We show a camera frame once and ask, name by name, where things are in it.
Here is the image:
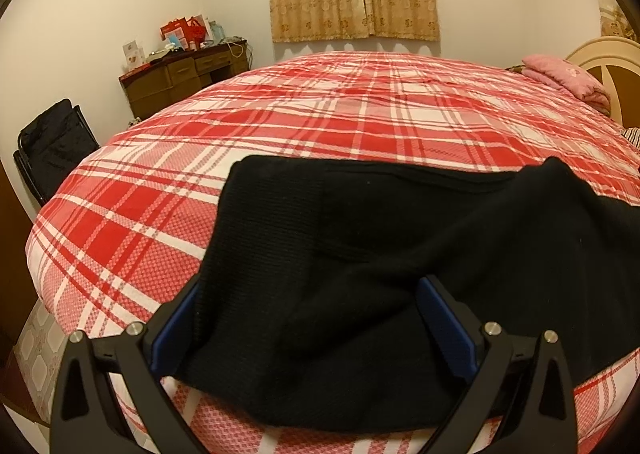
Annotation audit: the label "red gift bags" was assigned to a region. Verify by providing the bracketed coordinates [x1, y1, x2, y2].
[160, 17, 207, 50]

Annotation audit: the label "red plaid bed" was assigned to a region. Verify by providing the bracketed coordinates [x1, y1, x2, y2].
[24, 50, 640, 454]

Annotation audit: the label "black folding chair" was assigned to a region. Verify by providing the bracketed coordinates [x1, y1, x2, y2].
[13, 98, 100, 207]

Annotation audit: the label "black pants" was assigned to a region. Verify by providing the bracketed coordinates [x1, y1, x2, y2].
[152, 156, 639, 432]

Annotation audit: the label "white greeting card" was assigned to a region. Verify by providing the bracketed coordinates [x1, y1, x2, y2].
[122, 41, 145, 70]

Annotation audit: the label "beige floral side curtain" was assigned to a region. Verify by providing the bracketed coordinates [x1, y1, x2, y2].
[598, 0, 639, 42]

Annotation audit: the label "striped pillow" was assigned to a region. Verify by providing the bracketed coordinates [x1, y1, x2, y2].
[620, 128, 640, 148]

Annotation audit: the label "cream round headboard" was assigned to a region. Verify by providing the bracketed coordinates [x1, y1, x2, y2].
[566, 36, 640, 129]

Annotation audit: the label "pink folded blanket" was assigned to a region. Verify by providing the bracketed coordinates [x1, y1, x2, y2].
[522, 54, 611, 112]

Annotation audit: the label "dark wooden desk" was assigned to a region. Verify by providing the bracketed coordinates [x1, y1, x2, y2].
[119, 39, 250, 120]

